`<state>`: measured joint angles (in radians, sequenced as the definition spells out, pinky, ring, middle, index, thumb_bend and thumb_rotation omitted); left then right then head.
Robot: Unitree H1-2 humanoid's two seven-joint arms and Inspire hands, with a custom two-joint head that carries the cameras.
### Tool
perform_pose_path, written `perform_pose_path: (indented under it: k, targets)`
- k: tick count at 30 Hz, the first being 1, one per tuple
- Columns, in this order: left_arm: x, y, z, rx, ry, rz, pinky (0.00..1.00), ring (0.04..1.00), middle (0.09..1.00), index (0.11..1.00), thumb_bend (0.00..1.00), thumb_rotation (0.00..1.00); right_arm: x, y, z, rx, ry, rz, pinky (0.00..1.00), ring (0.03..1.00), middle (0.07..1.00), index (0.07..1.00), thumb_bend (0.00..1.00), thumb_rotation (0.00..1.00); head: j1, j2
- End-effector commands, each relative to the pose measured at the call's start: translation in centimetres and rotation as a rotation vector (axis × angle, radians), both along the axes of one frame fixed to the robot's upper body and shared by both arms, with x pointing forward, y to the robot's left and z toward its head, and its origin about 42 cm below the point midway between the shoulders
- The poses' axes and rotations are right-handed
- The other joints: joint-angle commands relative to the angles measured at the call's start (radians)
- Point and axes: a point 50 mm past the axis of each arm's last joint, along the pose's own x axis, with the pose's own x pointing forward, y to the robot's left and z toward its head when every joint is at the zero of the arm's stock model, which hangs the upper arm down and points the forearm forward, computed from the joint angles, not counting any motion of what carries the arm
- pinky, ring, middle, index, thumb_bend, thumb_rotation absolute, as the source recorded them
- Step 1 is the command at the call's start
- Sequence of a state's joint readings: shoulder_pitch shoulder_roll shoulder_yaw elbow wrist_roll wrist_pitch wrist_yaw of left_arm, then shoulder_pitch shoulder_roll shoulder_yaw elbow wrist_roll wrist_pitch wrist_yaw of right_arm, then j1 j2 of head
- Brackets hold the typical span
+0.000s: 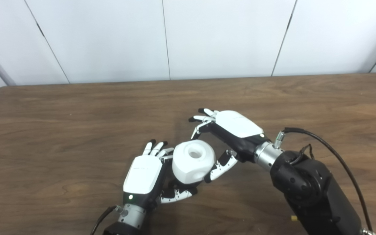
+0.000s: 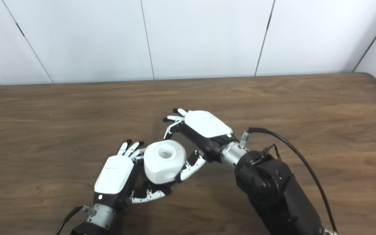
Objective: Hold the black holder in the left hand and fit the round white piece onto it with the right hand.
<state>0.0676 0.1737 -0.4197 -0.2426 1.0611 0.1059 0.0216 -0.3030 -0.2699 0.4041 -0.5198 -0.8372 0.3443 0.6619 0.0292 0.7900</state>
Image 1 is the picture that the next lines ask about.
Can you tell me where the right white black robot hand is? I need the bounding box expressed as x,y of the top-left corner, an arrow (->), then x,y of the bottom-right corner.
188,108 -> 272,183

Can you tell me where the black plastic holder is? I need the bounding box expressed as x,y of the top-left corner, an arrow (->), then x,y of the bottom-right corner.
167,179 -> 199,196

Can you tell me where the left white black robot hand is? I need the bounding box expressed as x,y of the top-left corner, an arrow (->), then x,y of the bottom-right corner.
123,139 -> 197,209

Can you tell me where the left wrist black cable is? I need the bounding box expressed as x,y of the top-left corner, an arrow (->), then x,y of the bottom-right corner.
90,205 -> 125,235

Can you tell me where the thin black arm wire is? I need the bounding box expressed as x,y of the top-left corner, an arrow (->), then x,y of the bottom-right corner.
289,144 -> 314,164

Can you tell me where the round white plastic piece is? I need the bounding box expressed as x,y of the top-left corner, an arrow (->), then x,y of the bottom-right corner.
172,140 -> 216,184

